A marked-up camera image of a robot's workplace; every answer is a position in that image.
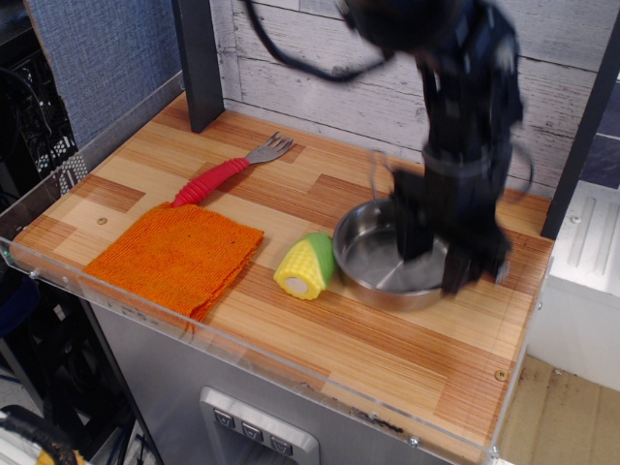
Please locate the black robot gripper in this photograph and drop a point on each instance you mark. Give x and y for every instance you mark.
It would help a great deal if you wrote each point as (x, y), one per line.
(461, 210)

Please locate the stainless steel pot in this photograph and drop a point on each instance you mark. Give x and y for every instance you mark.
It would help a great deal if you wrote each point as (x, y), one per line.
(364, 246)

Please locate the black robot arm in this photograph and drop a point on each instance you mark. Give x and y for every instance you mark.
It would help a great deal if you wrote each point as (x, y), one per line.
(467, 57)

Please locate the yellow green toy corn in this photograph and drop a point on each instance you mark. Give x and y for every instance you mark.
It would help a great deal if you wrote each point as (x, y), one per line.
(307, 267)

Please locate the orange knitted cloth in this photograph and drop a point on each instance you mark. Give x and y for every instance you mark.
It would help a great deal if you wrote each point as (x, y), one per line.
(181, 258)

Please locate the white side cabinet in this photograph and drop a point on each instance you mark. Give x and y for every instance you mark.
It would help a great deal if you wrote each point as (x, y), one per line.
(576, 325)

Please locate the grey control panel with buttons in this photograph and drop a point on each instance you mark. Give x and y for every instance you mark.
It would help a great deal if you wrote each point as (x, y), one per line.
(259, 431)

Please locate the blue fabric partition panel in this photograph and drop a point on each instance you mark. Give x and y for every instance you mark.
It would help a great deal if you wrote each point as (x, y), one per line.
(106, 56)

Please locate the clear acrylic table guard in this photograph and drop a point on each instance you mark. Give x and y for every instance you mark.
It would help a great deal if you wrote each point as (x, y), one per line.
(363, 384)

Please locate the yellow object bottom left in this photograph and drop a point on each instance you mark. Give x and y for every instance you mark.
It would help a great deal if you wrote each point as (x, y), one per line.
(59, 457)

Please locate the dark grey right post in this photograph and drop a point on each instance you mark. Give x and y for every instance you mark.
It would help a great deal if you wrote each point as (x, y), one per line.
(585, 134)

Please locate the dark grey post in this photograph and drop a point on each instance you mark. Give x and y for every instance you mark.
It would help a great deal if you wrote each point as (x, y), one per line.
(585, 134)
(199, 60)

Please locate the red handled metal fork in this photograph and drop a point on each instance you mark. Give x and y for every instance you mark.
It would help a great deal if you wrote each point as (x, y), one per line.
(199, 188)

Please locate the dark grey left post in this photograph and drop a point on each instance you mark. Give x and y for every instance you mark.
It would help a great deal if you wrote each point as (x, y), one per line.
(199, 60)

